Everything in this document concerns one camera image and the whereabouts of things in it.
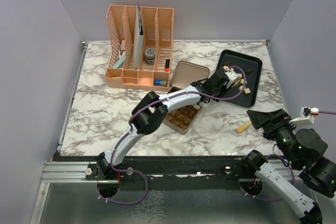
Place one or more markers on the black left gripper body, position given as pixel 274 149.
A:
pixel 219 93

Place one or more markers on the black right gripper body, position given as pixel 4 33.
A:
pixel 282 131

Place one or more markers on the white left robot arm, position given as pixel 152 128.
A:
pixel 149 114

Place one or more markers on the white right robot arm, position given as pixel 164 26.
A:
pixel 304 150

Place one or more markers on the cream chocolate right piece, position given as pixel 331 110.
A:
pixel 247 91

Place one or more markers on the gold chocolate tin box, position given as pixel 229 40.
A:
pixel 184 107

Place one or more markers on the tan stick on table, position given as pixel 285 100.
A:
pixel 244 126

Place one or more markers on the rose gold tin lid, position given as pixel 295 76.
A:
pixel 186 72

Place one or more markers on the black plastic tray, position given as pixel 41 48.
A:
pixel 244 62

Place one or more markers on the black orange marker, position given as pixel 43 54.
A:
pixel 167 65

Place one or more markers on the blue grey small bottle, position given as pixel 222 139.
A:
pixel 160 83

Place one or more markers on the small round patterned jar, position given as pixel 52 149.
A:
pixel 150 55

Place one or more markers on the peach plastic desk organizer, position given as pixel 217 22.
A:
pixel 158 33

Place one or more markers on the white upright booklet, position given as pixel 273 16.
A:
pixel 138 38

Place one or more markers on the pink stapler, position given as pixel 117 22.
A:
pixel 122 49

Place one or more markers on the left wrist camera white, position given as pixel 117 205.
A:
pixel 234 79

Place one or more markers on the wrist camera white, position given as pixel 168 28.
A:
pixel 307 116
pixel 234 79

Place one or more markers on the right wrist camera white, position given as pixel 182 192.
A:
pixel 307 116

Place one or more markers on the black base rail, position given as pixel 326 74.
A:
pixel 137 173

